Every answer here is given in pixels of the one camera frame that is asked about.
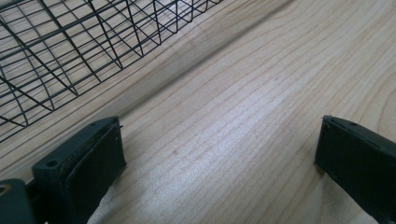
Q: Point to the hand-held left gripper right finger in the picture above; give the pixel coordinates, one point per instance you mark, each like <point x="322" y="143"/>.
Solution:
<point x="358" y="161"/>

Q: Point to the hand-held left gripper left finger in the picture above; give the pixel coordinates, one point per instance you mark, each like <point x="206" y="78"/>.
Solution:
<point x="77" y="174"/>

